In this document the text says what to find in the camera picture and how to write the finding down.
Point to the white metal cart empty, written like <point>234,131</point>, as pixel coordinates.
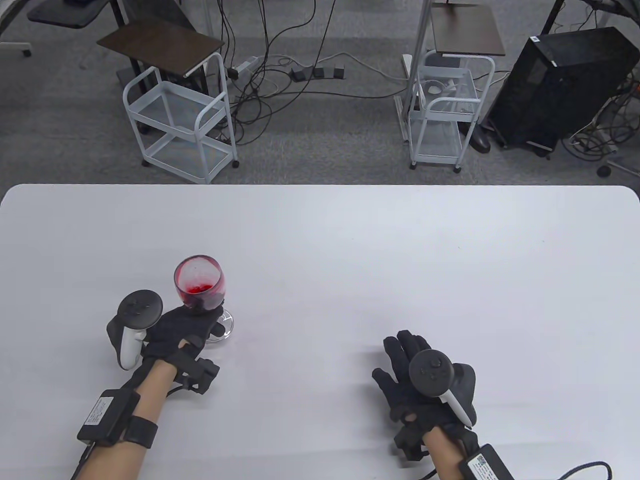
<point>165,107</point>

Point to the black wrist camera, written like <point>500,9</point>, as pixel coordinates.
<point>409,442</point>
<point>200,372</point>

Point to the grey chair leg black caster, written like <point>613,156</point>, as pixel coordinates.
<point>604,170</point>

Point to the person's right hand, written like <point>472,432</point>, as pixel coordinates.
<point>400,400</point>

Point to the wine glass with red liquid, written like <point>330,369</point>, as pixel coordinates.
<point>197,280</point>

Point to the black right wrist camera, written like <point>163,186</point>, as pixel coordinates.
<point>409,442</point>

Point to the black computer tower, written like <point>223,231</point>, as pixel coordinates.
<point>560,85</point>

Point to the white round object in cart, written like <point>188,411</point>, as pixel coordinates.
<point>435,89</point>

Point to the person's left hand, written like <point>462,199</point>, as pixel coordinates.
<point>175,330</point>

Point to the black white hand controller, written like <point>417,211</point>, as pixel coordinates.
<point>430,372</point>
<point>140,307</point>

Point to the white chair leg with caster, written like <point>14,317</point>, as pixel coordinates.
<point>15,47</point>

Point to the black left wrist sensor box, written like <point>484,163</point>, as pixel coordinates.
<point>105,415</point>

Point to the black power adapter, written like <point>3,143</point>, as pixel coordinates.
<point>300,75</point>

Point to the black wrist sensor box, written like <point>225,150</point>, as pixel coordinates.
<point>105,415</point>
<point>487,465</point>

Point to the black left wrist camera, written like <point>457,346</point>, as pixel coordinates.
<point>200,372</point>

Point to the dark brown side table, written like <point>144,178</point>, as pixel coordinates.
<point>160,45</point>
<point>465,30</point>

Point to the person's left forearm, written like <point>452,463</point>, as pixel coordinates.
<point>150,390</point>

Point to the black right wrist sensor box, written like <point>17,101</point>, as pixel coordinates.
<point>487,465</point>

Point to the white metal cart with items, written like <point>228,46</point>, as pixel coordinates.
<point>435,140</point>

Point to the black white left hand controller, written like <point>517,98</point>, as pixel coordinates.
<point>140,307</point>

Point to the person's right forearm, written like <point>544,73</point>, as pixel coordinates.
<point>445,457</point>

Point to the black shoe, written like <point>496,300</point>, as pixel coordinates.
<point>479,139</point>

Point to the black white right hand controller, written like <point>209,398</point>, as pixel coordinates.
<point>430,372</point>

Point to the white power strip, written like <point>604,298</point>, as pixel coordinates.
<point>245,66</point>

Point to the silver metal stand pole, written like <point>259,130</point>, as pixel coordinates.
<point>419,45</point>

